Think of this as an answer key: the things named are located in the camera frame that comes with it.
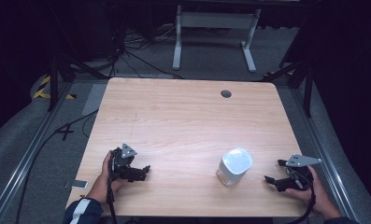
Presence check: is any person's left hand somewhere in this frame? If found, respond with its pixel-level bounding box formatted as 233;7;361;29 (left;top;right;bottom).
100;150;129;196

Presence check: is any black tripod stand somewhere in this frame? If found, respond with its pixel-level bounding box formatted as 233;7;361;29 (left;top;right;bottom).
46;0;110;112
261;12;315;119

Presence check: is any aluminium floor rail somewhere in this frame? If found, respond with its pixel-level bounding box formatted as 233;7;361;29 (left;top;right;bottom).
0;78;75;224
287;83;362;224

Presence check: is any grey tape strip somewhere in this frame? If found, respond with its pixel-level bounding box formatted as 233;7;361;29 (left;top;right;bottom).
63;179;90;190

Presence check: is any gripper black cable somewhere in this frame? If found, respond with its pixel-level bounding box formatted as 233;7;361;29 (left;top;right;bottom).
286;174;318;224
106;150;119;224

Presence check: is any bundle of floor cables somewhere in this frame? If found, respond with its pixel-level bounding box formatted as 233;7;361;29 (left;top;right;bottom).
79;18;231;80

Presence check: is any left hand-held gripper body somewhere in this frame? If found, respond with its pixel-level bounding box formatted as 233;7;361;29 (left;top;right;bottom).
110;142;145;183

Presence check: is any yellow black floor tape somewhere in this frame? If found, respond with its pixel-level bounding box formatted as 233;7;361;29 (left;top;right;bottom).
32;75;78;101

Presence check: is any person's right hand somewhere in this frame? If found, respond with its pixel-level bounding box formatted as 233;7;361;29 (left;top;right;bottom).
284;164;331;217

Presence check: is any grey metal desk frame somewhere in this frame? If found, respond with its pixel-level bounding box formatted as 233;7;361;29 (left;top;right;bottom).
172;4;263;75

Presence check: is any black floor cable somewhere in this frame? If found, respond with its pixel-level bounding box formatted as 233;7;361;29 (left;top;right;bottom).
14;108;100;224

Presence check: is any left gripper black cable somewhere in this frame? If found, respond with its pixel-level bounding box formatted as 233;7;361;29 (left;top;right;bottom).
106;150;119;224

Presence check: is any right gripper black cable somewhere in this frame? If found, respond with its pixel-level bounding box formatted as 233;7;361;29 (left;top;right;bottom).
286;174;318;224

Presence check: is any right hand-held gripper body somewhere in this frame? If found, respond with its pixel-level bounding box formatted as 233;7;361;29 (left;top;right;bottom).
275;153;323;193

